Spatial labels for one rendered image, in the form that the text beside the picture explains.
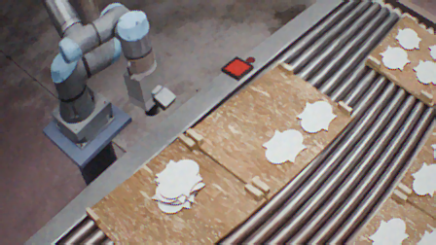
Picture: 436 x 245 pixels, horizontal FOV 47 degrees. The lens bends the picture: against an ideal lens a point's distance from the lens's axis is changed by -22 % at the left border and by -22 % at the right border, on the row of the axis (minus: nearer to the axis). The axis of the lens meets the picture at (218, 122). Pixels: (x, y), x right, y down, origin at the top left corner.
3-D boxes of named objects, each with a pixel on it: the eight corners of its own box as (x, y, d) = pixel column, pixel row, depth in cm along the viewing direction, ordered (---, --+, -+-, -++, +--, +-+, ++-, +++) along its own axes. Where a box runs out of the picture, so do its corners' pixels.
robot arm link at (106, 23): (86, 16, 147) (100, 30, 140) (121, -4, 151) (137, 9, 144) (90, 36, 153) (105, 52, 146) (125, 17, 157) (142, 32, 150)
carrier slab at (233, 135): (184, 138, 187) (183, 134, 185) (278, 67, 203) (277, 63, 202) (269, 201, 168) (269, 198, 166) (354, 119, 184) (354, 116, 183)
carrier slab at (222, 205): (86, 214, 170) (85, 211, 168) (181, 139, 186) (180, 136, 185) (160, 285, 151) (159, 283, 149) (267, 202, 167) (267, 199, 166)
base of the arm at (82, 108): (53, 114, 197) (46, 93, 190) (79, 87, 204) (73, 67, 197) (76, 129, 189) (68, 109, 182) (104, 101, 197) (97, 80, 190)
